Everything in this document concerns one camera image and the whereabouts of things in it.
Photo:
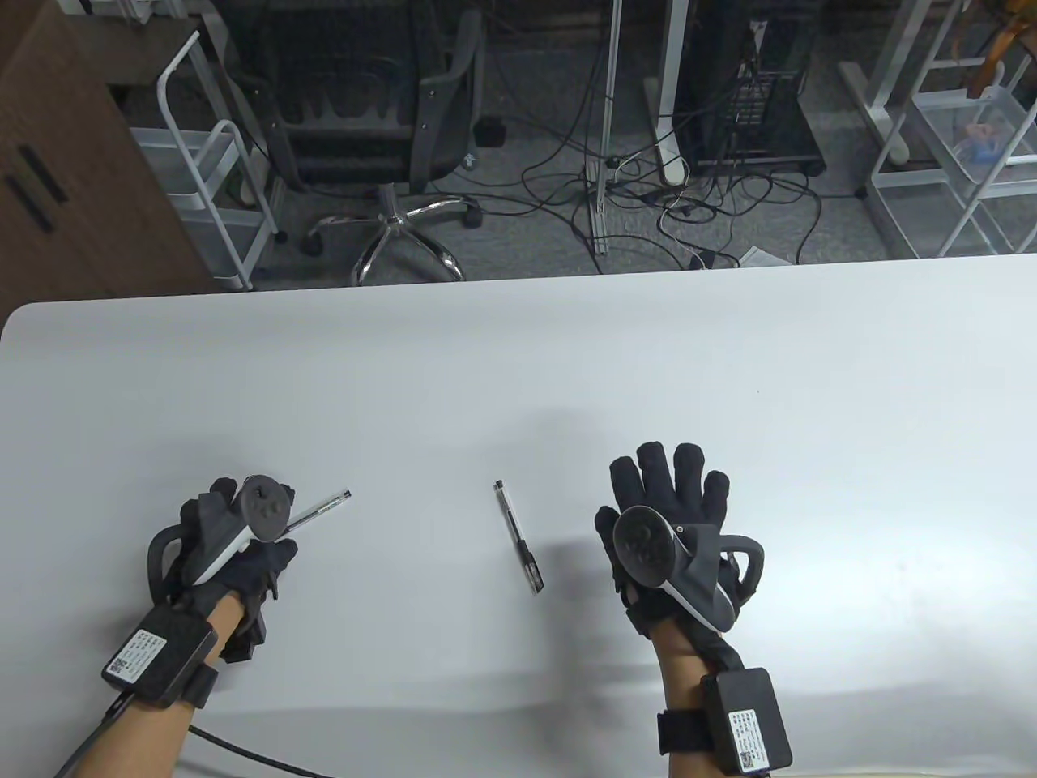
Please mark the person's right hand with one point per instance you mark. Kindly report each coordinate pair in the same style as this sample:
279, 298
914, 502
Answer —
672, 486

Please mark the person's left hand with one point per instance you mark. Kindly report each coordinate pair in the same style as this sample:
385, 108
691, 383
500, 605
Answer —
259, 575

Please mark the clear black-grip pen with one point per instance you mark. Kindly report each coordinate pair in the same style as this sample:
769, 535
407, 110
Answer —
324, 506
518, 537

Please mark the person's right forearm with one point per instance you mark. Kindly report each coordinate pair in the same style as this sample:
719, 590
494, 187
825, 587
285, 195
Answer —
680, 681

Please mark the person's left forearm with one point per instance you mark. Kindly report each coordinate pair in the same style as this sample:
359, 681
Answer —
130, 745

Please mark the grey white hand controller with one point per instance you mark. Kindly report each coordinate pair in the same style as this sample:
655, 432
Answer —
263, 506
644, 543

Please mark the white table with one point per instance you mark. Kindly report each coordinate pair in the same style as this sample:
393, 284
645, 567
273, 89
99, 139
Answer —
486, 365

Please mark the white paper sheet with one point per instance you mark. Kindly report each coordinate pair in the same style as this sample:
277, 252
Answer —
766, 258

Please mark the black computer tower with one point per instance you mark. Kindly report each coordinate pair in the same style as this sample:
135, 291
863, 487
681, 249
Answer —
753, 81

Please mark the white desk leg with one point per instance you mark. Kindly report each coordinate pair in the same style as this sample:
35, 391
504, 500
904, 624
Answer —
671, 65

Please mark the brown wooden cabinet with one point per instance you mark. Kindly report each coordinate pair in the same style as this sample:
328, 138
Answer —
65, 162

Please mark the orange blue small object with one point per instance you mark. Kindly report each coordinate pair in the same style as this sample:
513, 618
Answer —
982, 139

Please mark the black mesh office chair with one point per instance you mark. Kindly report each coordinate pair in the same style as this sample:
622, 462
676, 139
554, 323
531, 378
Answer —
348, 105

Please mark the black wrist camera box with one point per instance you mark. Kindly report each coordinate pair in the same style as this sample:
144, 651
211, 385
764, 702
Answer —
154, 656
745, 713

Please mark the aluminium profile post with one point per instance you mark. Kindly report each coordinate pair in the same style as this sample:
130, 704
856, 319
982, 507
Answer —
612, 81

